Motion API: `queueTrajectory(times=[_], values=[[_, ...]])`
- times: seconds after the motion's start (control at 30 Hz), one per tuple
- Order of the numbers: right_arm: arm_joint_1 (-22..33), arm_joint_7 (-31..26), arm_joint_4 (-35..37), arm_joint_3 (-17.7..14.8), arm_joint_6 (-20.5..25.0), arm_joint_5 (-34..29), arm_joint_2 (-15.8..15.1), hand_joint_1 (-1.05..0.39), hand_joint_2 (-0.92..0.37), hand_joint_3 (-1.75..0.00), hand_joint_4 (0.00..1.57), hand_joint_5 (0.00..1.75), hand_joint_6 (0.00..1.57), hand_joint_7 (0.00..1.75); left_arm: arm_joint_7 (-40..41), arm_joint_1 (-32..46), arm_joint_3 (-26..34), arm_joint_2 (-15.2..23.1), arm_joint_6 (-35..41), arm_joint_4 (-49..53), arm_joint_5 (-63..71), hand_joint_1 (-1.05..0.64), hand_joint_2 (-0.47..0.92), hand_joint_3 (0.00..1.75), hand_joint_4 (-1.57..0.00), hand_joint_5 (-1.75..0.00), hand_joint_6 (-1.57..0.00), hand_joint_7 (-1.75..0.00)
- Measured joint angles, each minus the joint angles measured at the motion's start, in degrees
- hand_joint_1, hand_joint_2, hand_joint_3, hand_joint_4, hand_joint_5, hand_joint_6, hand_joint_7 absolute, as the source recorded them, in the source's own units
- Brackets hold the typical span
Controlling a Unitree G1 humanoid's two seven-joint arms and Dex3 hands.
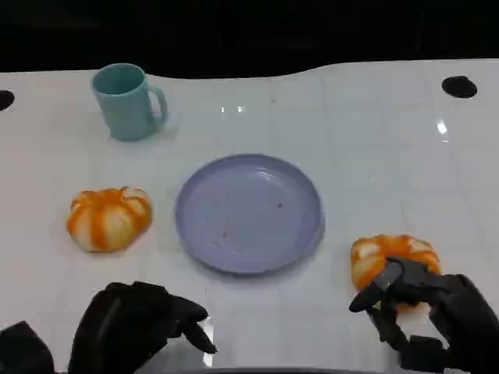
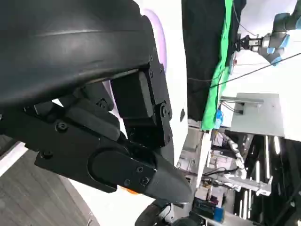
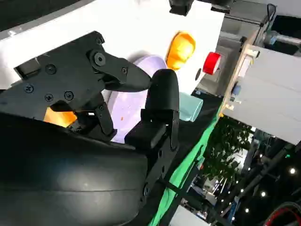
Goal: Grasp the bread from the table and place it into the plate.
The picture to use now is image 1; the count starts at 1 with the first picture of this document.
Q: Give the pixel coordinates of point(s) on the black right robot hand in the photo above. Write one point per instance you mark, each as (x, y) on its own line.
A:
(456, 311)

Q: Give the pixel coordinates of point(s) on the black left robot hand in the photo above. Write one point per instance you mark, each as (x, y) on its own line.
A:
(124, 323)

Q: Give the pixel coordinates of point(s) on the orange white toy bread roll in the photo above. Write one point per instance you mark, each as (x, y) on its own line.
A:
(107, 220)
(368, 257)

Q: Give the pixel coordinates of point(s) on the lilac plate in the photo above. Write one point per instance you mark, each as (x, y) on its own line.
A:
(249, 214)

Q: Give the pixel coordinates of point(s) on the pale green mug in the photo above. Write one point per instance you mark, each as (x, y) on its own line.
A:
(124, 105)

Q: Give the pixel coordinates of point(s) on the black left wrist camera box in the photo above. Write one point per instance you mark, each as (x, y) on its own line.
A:
(23, 350)

